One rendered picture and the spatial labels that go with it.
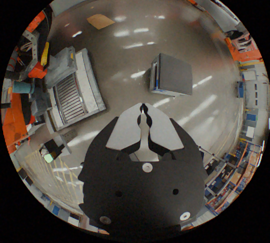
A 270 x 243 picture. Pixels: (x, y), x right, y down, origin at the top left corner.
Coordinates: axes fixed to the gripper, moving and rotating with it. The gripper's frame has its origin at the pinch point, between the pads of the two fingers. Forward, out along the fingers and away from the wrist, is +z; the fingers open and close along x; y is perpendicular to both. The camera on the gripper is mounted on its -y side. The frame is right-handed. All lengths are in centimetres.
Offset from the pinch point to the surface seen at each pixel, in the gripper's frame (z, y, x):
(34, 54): 15, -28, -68
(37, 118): 16, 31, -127
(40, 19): 6, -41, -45
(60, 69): 52, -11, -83
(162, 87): 50, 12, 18
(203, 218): -510, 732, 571
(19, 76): -2, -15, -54
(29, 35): 4, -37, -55
